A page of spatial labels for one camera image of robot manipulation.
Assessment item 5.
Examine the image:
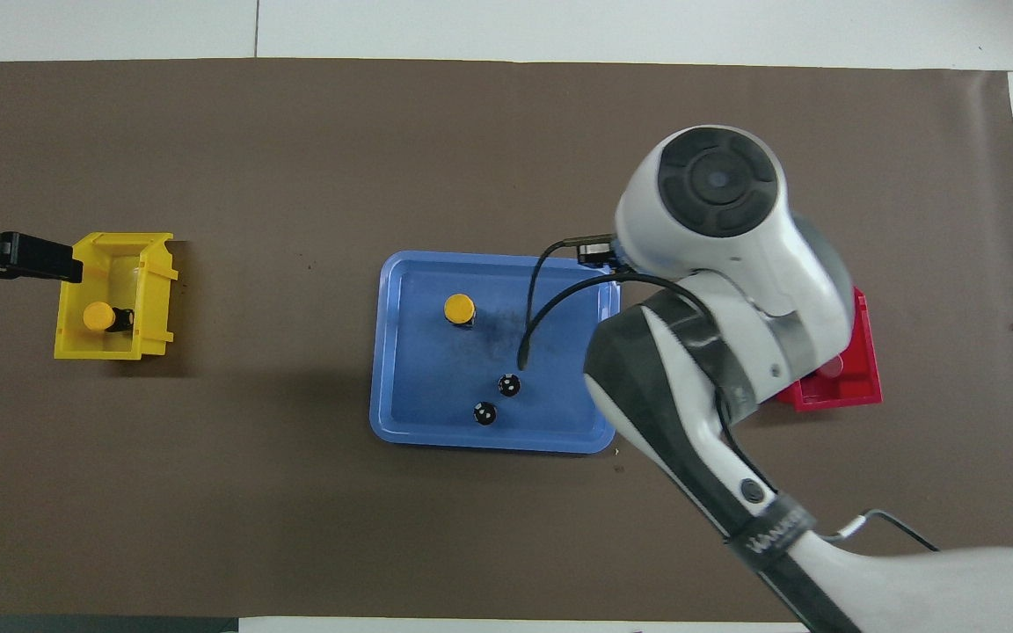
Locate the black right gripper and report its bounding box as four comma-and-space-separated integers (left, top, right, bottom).
577, 236, 620, 267

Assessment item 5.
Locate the yellow plastic bin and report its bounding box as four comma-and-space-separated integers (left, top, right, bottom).
54, 231, 180, 361

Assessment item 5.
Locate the blue plastic tray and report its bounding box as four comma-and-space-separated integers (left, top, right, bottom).
369, 251, 622, 455

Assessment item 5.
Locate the red plastic bin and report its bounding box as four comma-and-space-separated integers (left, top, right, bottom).
775, 286, 884, 412

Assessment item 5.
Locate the brown table mat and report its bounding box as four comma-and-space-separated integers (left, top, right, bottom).
0, 57, 1013, 621

